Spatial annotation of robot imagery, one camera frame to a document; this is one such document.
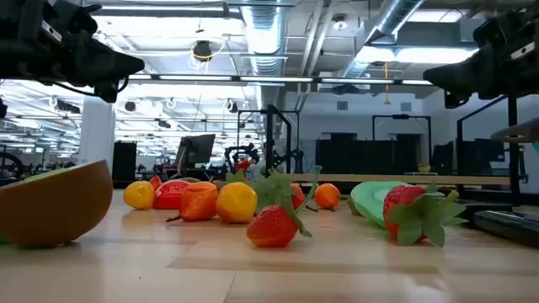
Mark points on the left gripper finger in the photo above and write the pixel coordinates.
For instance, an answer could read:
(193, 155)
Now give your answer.
(107, 92)
(109, 63)

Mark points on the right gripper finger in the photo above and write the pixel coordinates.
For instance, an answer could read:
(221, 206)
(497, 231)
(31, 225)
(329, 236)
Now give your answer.
(459, 73)
(457, 99)

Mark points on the blue collapsible bowl grey rim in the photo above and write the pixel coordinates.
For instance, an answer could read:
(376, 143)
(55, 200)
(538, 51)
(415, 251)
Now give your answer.
(526, 132)

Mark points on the large red leafy strawberry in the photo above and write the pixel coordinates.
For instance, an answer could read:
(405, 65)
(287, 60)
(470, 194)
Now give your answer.
(400, 202)

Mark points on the pale green avocado half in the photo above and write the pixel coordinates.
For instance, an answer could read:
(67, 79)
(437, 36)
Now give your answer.
(370, 202)

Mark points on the orange tangerine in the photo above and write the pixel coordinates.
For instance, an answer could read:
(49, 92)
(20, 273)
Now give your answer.
(327, 196)

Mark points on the red strawberry green leaves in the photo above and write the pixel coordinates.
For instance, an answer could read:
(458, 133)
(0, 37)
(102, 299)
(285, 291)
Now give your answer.
(236, 177)
(298, 197)

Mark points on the red strawberry with long stem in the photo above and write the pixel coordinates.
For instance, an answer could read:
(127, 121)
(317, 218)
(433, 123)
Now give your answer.
(271, 227)

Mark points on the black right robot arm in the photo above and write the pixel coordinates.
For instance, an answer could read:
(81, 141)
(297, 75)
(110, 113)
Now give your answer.
(535, 25)

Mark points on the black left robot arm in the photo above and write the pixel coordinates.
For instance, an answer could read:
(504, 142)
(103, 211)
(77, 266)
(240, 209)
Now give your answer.
(10, 42)

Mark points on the black robot arm with red part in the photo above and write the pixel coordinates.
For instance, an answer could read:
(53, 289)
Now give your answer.
(242, 153)

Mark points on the small red-orange fruit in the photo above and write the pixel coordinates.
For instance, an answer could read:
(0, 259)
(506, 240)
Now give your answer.
(156, 182)

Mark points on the yellow-orange round fruit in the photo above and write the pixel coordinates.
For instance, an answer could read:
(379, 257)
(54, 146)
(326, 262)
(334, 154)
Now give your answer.
(139, 195)
(236, 203)

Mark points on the orange fruit with brown stem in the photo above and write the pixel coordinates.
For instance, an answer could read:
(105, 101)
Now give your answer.
(200, 202)

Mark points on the black ceiling spotlight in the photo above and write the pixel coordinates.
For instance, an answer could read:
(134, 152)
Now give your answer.
(233, 107)
(130, 106)

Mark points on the white building column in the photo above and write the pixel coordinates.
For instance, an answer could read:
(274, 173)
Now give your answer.
(97, 134)

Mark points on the black cabinet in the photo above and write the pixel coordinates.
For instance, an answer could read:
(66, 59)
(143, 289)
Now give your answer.
(124, 164)

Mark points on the small yellow object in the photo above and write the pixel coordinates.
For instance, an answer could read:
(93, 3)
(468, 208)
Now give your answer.
(424, 168)

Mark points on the red bell pepper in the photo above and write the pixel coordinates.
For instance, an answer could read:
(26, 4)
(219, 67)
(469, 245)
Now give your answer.
(168, 195)

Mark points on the brown whole kiwi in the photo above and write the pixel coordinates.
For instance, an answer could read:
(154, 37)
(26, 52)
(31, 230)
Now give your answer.
(190, 179)

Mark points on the LED light bar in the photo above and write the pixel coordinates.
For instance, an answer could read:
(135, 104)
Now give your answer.
(236, 79)

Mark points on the brown-skinned kiwi half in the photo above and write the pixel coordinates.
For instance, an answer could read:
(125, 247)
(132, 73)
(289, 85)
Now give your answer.
(54, 210)

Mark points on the round ceiling sensor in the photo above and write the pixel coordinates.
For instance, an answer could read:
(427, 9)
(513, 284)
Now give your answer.
(339, 24)

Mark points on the black metal shelf stand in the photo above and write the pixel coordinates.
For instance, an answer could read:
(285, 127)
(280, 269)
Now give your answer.
(270, 139)

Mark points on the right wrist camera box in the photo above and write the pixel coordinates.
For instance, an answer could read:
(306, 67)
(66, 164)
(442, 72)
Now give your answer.
(522, 50)

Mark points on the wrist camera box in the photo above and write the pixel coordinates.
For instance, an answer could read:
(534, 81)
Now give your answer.
(522, 50)
(51, 31)

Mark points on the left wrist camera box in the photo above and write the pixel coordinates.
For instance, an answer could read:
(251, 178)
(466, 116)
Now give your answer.
(51, 31)

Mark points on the thin black metal frame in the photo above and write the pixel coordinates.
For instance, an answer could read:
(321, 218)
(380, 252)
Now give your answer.
(400, 116)

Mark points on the silver ventilation duct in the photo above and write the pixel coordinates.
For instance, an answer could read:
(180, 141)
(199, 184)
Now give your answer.
(264, 33)
(396, 12)

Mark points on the black round camera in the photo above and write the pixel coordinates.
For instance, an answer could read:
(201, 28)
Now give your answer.
(202, 50)

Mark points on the black partition wall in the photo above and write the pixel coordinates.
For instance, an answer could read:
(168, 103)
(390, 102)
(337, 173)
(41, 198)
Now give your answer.
(358, 155)

